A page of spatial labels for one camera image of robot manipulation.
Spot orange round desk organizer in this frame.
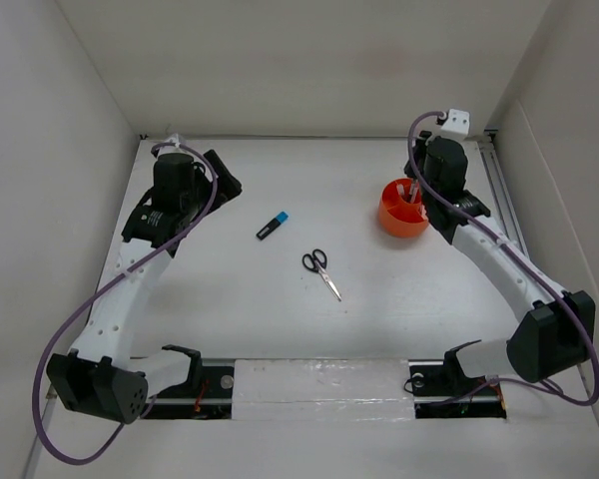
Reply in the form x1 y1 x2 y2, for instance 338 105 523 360
377 178 429 239

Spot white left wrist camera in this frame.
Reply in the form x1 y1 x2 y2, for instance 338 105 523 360
165 134 186 148

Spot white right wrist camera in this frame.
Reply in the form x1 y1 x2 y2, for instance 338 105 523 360
438 109 470 142

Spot red gel pen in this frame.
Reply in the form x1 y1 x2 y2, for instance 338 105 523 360
408 180 419 204

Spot black handled scissors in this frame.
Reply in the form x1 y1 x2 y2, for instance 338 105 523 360
301 248 342 301

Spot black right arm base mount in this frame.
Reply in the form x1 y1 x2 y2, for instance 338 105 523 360
403 347 507 419

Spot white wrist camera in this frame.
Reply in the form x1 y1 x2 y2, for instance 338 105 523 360
438 109 470 142
165 134 186 148

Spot blue capped black highlighter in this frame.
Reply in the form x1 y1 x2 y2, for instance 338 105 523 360
256 212 289 240

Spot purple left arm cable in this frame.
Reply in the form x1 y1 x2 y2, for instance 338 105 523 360
32 142 221 463

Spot pink capped black highlighter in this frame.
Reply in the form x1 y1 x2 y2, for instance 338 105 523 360
419 203 428 221

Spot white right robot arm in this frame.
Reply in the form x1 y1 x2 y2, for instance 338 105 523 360
404 131 599 393

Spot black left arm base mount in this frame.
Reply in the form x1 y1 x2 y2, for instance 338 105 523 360
144 361 235 420

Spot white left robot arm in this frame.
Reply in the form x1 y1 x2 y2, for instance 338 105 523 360
46 141 242 424

